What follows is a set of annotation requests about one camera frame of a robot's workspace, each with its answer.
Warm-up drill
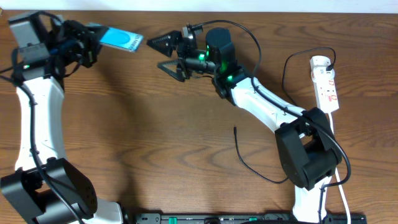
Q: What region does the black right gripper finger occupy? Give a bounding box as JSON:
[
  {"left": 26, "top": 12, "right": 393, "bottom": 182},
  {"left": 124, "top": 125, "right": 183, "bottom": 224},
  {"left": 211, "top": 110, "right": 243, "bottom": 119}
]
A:
[
  {"left": 157, "top": 60, "right": 183, "bottom": 82},
  {"left": 147, "top": 30, "right": 182, "bottom": 57}
]

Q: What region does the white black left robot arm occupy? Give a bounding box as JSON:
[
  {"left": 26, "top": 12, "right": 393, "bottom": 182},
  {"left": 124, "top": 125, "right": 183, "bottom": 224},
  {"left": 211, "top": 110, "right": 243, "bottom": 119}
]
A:
[{"left": 1, "top": 11, "right": 129, "bottom": 223}]

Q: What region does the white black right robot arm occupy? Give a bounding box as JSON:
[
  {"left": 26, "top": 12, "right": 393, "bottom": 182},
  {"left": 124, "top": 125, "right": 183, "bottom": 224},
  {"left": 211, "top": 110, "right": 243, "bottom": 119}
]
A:
[{"left": 147, "top": 26, "right": 346, "bottom": 223}]

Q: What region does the white USB charger adapter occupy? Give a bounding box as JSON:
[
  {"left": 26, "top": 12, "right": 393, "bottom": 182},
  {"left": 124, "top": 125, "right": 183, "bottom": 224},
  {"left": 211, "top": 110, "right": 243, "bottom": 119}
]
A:
[{"left": 311, "top": 66, "right": 335, "bottom": 83}]

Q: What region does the white power strip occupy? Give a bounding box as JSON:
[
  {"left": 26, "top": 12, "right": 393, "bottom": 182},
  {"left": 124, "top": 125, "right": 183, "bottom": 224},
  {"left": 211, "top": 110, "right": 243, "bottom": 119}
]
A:
[{"left": 310, "top": 55, "right": 339, "bottom": 113}]

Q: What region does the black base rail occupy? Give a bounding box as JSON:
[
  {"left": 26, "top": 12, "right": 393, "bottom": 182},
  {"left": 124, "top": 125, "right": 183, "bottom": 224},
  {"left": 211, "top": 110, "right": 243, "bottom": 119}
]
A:
[{"left": 133, "top": 212, "right": 368, "bottom": 224}]

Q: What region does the white power strip cord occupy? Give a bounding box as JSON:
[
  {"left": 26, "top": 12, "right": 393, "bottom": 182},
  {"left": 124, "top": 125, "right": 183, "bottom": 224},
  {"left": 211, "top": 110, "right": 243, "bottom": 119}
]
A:
[{"left": 327, "top": 112, "right": 352, "bottom": 224}]

